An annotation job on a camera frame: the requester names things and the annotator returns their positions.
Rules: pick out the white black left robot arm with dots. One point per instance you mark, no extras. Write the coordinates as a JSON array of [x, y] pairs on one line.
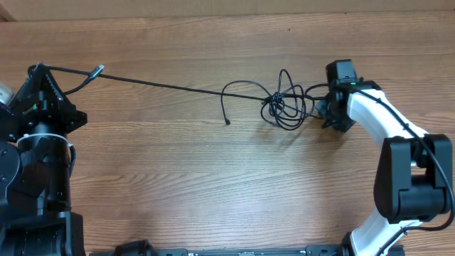
[[36, 164]]

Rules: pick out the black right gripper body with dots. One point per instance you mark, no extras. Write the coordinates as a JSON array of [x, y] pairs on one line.
[[339, 120]]

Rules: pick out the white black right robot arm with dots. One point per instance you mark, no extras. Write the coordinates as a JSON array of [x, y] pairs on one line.
[[413, 187]]

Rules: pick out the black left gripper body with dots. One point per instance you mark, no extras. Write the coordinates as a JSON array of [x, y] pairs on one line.
[[50, 119]]

